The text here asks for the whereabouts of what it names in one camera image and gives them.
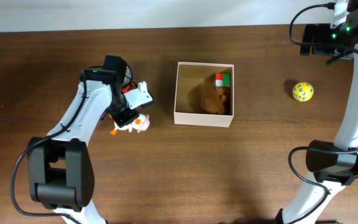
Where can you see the colourful puzzle cube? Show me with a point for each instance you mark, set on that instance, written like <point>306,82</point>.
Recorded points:
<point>222,80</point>

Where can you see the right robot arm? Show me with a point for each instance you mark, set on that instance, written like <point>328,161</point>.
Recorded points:
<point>332,166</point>

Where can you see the pink cardboard box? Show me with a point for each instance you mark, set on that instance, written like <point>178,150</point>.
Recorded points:
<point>193,80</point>

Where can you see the brown plush toy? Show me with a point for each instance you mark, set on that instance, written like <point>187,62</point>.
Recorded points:
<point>216,100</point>

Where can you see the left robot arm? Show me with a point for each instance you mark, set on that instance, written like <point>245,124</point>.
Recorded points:
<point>61,176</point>

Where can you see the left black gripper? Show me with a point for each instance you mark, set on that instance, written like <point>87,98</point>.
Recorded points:
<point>125,121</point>

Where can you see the yellow lettered ball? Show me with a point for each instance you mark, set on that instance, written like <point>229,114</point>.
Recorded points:
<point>303,91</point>

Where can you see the white pink toy duck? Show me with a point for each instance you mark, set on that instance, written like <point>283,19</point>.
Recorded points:
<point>140,124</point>

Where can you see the red toy fire truck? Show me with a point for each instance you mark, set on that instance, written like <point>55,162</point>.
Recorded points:
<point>128,83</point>

